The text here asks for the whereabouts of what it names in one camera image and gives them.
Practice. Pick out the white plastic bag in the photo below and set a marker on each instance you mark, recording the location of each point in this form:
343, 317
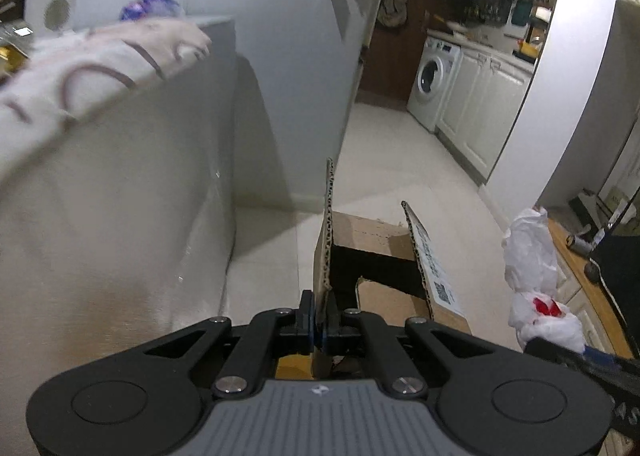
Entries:
530, 256

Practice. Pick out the brown cardboard box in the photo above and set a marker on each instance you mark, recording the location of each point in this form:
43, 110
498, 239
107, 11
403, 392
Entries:
380, 241

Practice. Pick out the wood-topped bench cabinet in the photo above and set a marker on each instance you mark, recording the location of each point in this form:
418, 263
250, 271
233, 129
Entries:
575, 276

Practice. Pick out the white fan heater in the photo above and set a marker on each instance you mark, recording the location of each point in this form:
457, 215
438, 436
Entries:
50, 11

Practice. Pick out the brown wooden door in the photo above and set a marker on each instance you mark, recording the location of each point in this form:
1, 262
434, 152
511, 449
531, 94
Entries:
380, 66

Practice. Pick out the grey bed platform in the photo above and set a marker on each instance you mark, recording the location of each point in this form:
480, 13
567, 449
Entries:
150, 211

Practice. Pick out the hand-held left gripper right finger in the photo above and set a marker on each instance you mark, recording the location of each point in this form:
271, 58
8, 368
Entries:
345, 331

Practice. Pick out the purple snack bag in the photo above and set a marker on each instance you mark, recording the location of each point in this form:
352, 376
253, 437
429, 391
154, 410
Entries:
150, 6

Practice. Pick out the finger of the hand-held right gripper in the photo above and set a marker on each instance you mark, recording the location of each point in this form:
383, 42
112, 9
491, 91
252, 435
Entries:
600, 358

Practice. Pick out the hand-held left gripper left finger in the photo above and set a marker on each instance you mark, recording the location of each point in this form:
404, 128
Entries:
306, 321

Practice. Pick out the dark ball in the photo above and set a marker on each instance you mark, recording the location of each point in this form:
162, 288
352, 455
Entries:
592, 271

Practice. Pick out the white lower kitchen cabinets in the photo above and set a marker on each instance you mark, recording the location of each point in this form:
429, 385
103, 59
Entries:
480, 106

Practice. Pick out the white washing machine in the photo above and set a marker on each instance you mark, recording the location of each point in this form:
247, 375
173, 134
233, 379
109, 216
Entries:
432, 81

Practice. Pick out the grey spray can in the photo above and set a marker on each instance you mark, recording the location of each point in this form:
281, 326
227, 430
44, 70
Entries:
579, 242

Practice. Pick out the dark dustpan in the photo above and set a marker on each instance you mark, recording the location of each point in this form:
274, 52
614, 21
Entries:
584, 203

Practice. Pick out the yellow container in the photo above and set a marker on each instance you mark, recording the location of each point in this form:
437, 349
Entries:
531, 50

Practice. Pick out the pink printed blanket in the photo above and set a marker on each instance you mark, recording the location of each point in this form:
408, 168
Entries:
75, 86

